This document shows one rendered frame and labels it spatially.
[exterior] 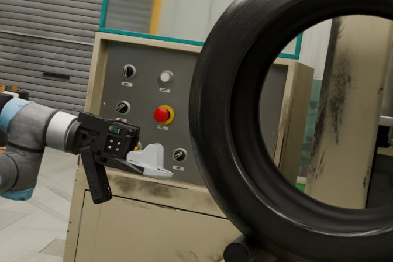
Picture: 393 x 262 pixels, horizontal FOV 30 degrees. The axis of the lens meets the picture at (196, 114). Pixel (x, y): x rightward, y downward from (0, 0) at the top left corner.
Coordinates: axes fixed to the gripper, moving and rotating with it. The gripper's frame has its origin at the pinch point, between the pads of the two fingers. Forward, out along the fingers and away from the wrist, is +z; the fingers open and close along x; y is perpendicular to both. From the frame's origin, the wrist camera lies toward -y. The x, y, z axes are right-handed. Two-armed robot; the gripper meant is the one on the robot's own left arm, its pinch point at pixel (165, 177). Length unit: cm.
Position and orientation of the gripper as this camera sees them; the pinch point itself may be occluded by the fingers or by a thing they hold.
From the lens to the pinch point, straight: 139.2
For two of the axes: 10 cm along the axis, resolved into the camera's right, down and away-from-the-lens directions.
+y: 2.7, -9.6, -0.8
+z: 9.2, 2.8, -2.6
